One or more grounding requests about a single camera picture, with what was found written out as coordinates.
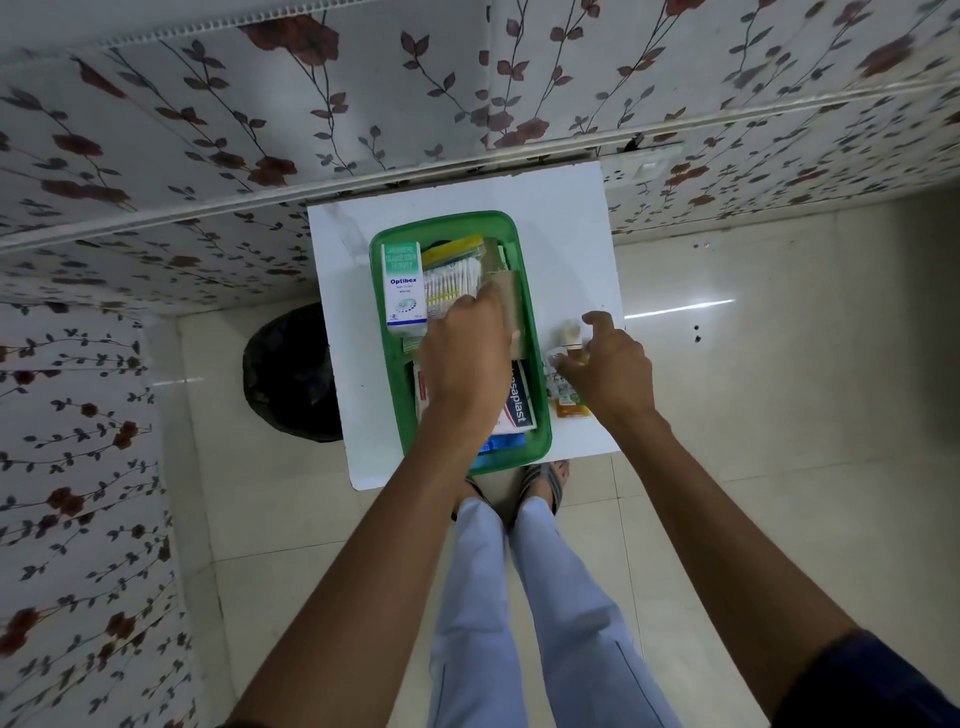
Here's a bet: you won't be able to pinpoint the person's left hand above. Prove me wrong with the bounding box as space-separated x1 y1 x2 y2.
417 284 522 434

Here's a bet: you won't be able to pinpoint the person's right hand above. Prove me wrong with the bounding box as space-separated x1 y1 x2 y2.
555 310 659 434

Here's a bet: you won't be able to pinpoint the brown bandage roll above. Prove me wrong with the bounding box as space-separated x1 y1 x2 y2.
480 238 543 359

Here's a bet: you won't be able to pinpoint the person's right forearm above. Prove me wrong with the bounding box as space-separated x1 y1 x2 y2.
600 411 860 721

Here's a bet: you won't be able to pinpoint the person's left forearm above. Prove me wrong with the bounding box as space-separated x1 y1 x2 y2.
222 416 489 728

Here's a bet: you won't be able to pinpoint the yellow cotton swab packet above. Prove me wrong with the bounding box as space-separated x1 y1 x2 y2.
420 234 487 309

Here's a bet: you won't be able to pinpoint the green plastic tray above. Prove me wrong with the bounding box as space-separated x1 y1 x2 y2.
368 210 554 477

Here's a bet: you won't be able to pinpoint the blue and white plaster box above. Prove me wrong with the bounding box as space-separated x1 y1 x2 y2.
486 358 539 436

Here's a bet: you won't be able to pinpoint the white and green medicine box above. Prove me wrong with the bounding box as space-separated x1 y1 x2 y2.
381 241 429 339

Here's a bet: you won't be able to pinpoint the light blue packet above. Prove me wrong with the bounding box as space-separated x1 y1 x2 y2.
469 430 528 460

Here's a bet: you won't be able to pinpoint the striped sandal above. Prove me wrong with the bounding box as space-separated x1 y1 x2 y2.
516 459 572 520
450 477 492 524

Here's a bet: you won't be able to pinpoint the black bin bag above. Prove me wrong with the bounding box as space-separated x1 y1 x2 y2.
241 302 345 444

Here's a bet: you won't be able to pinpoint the light blue trousers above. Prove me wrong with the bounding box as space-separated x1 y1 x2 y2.
425 496 685 728

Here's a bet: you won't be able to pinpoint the dark blue sleeve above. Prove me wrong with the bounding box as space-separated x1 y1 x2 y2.
771 628 960 728

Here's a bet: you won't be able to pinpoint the white wall socket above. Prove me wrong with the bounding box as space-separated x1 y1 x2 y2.
598 144 685 189

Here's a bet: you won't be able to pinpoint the white wall conduit pipe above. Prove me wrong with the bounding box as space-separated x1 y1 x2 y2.
0 75 960 255

